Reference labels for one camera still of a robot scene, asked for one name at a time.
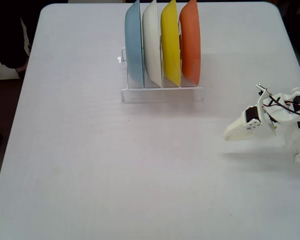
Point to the yellow deep plate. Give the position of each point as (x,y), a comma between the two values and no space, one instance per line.
(170,45)

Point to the person white shirt dark trousers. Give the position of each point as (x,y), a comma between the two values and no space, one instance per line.
(7,30)

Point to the light blue deep plate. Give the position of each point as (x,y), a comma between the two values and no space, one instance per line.
(133,45)

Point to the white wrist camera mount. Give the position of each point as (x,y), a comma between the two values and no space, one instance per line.
(262,95)

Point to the clear plate rack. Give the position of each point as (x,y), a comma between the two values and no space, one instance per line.
(162,93)

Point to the white deep plate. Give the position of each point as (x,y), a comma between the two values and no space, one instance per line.
(151,45)

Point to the orange deep plate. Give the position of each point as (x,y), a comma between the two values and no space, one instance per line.
(190,45)

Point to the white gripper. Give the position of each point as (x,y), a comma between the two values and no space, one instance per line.
(242,131)

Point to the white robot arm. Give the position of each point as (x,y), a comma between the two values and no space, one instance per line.
(285,115)

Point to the brown wooden desk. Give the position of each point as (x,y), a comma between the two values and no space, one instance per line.
(5,105)

